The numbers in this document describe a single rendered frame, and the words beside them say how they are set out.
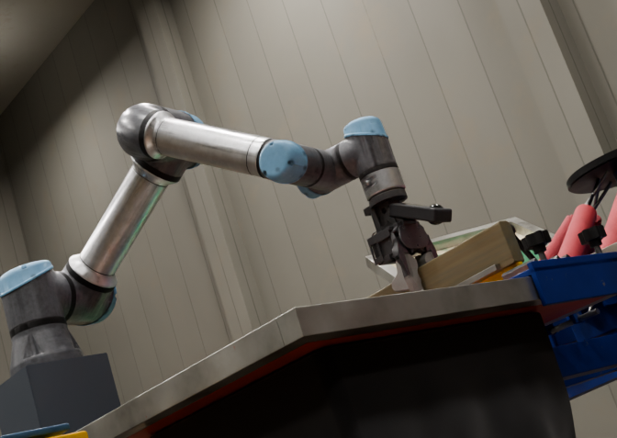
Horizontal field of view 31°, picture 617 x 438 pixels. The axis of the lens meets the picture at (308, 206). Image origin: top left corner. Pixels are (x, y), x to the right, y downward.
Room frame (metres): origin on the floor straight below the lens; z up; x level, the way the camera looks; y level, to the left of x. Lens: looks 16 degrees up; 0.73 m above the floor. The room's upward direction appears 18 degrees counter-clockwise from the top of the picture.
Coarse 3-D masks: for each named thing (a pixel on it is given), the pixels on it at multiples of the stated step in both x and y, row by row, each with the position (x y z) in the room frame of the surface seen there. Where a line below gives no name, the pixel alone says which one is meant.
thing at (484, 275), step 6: (498, 264) 1.80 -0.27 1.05; (486, 270) 1.81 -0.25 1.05; (492, 270) 1.80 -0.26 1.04; (498, 270) 1.80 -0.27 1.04; (474, 276) 1.83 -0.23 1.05; (480, 276) 1.82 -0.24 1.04; (486, 276) 1.82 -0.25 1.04; (462, 282) 1.85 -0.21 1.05; (468, 282) 1.84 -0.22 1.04; (474, 282) 1.83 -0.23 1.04
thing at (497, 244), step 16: (496, 224) 1.79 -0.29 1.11; (480, 240) 1.82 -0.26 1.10; (496, 240) 1.80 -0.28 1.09; (512, 240) 1.80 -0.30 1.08; (448, 256) 1.87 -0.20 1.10; (464, 256) 1.85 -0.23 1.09; (480, 256) 1.83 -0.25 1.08; (496, 256) 1.80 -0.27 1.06; (512, 256) 1.78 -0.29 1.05; (432, 272) 1.90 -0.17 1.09; (448, 272) 1.88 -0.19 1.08; (464, 272) 1.86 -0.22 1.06; (384, 288) 1.99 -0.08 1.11; (432, 288) 1.91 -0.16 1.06
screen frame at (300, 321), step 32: (448, 288) 1.51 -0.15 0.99; (480, 288) 1.56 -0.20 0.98; (512, 288) 1.61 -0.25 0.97; (288, 320) 1.32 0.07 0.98; (320, 320) 1.33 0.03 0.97; (352, 320) 1.37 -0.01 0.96; (384, 320) 1.41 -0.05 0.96; (416, 320) 1.47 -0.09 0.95; (224, 352) 1.41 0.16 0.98; (256, 352) 1.37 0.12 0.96; (288, 352) 1.38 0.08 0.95; (160, 384) 1.52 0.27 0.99; (192, 384) 1.47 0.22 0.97; (224, 384) 1.47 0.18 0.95; (128, 416) 1.59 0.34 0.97; (160, 416) 1.57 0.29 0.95
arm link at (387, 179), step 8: (384, 168) 1.92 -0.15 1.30; (392, 168) 1.92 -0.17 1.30; (368, 176) 1.92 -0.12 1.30; (376, 176) 1.92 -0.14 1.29; (384, 176) 1.92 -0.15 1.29; (392, 176) 1.92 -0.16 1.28; (400, 176) 1.94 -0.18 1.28; (368, 184) 1.92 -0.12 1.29; (376, 184) 1.92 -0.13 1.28; (384, 184) 1.92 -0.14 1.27; (392, 184) 1.92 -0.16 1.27; (400, 184) 1.93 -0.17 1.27; (368, 192) 1.93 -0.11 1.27; (376, 192) 1.92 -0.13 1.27; (384, 192) 1.92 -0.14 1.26; (368, 200) 1.95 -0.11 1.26
